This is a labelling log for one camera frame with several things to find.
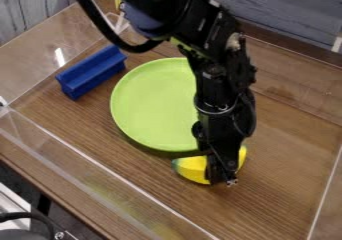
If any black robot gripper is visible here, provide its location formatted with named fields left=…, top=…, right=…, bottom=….
left=190, top=60, right=259, bottom=188

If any yellow toy banana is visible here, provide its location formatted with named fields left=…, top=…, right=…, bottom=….
left=171, top=153, right=238, bottom=186

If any green round plate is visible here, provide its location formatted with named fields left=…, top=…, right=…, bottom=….
left=109, top=57, right=198, bottom=152

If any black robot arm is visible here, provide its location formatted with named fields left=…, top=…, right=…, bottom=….
left=76, top=0, right=256, bottom=186

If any blue plastic block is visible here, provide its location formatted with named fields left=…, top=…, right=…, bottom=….
left=55, top=45, right=127, bottom=100

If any clear acrylic enclosure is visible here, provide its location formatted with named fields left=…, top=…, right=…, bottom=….
left=0, top=6, right=342, bottom=240

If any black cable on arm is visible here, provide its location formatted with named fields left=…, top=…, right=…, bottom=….
left=64, top=0, right=166, bottom=54

